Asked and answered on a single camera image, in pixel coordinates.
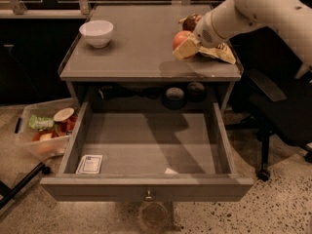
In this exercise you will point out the red items in bin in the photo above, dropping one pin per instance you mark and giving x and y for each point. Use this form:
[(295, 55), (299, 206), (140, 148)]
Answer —
[(61, 129)]

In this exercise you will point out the brown yellow chip bag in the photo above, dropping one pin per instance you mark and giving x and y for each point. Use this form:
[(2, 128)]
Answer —
[(222, 51)]

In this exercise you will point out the green snack packet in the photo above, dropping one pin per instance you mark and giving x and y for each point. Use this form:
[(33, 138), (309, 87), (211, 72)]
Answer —
[(40, 123)]

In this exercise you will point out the clear plastic storage bin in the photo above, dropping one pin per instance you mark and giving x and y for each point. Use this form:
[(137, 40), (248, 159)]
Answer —
[(42, 149)]

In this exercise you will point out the black office chair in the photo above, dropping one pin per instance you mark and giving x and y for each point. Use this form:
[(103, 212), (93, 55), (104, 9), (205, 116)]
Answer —
[(278, 102)]

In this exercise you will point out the black stand leg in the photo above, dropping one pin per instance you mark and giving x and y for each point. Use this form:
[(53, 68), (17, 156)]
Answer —
[(7, 193)]

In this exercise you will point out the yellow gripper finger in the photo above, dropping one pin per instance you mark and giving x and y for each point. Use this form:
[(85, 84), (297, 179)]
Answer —
[(181, 53)]

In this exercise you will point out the white paper card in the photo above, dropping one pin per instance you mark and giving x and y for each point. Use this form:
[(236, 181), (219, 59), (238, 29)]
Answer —
[(89, 164)]

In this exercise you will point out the white ceramic bowl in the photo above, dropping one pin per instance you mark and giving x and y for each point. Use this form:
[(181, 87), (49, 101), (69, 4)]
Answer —
[(97, 33)]

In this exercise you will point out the open grey top drawer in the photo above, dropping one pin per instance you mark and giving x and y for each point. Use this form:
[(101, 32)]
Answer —
[(179, 155)]

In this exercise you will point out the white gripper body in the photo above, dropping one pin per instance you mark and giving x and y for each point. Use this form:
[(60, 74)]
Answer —
[(204, 33)]

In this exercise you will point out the grey cabinet with top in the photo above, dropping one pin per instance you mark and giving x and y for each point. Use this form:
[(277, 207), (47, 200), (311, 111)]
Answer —
[(141, 49)]

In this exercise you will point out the small beige bowl in bin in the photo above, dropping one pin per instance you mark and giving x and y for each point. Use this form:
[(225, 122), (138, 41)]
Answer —
[(63, 114)]

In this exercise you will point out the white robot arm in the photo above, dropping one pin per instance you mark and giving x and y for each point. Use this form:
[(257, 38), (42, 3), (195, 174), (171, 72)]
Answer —
[(291, 20)]

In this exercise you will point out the red apple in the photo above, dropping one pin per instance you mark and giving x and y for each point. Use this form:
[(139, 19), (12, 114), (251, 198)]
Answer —
[(182, 39)]

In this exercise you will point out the metal drawer knob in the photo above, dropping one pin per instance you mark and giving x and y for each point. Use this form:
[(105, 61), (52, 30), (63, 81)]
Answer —
[(148, 197)]

